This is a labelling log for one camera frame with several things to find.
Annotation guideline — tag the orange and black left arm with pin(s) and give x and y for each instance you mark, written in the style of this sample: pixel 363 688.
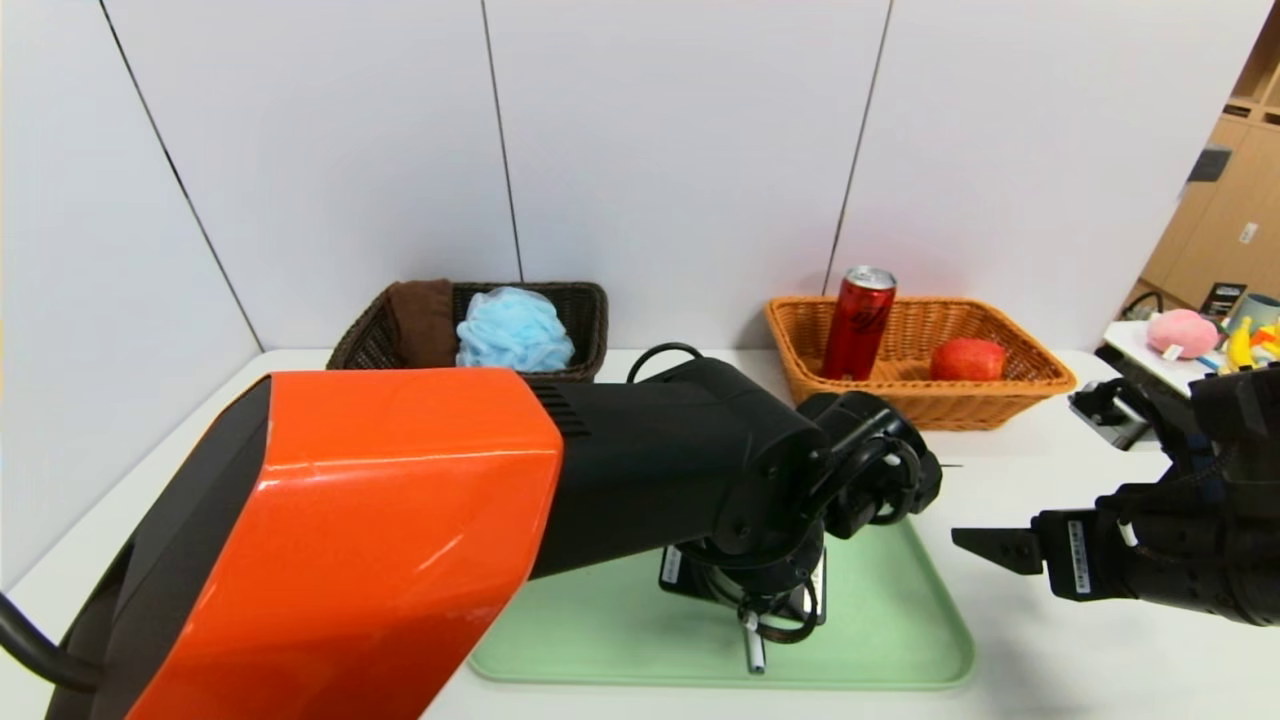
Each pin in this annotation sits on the orange and black left arm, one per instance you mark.
pixel 350 540

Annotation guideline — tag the red soda can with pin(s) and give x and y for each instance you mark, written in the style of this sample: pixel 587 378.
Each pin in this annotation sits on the red soda can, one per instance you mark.
pixel 858 320

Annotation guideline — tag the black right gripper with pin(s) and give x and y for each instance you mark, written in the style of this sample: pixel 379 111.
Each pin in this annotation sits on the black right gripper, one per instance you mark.
pixel 1072 555

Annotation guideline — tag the light blue bath loofah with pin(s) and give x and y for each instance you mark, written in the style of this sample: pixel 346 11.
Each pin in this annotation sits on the light blue bath loofah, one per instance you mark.
pixel 515 330

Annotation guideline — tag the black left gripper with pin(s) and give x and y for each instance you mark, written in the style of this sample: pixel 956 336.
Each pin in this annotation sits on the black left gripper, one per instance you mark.
pixel 683 572

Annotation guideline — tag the orange wicker basket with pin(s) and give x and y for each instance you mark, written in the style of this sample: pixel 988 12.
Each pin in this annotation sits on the orange wicker basket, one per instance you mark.
pixel 950 410

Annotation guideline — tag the white side table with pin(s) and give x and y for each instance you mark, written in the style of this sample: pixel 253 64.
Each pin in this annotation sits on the white side table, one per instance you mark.
pixel 1150 360

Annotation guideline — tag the white and silver pen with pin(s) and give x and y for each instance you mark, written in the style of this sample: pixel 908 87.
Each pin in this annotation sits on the white and silver pen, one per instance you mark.
pixel 756 655

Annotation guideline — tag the grey blue cup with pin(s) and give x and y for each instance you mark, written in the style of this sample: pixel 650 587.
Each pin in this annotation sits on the grey blue cup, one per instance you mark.
pixel 1258 310

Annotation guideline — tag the light wooden cabinet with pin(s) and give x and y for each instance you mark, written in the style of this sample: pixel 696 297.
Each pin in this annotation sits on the light wooden cabinet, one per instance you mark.
pixel 1220 230

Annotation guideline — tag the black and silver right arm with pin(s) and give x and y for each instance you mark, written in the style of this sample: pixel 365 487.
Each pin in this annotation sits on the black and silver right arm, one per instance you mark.
pixel 1250 420

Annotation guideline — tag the small black sign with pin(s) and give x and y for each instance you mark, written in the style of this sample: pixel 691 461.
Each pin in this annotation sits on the small black sign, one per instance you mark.
pixel 1220 300

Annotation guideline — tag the light green plastic tray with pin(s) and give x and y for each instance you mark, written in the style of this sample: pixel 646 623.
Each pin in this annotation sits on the light green plastic tray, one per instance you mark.
pixel 900 620

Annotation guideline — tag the dark brown wicker basket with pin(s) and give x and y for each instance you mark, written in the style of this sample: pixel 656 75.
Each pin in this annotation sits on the dark brown wicker basket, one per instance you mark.
pixel 590 330

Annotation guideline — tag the yellow toy banana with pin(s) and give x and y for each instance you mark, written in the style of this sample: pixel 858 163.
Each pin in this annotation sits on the yellow toy banana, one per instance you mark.
pixel 1240 345

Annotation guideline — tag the pink plush toy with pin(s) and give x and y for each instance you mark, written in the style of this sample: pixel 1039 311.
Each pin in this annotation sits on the pink plush toy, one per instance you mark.
pixel 1180 333

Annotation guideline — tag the red apple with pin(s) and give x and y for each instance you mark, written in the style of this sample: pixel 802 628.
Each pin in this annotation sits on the red apple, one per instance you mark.
pixel 968 360

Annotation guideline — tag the brown towel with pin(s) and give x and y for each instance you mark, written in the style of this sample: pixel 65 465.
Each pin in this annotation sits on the brown towel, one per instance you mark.
pixel 422 320

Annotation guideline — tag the small dark grey panel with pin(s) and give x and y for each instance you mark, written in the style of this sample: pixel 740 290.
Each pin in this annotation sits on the small dark grey panel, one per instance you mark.
pixel 1206 166

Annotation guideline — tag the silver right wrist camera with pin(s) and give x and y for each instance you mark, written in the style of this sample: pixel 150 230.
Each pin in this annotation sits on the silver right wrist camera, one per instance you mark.
pixel 1110 420

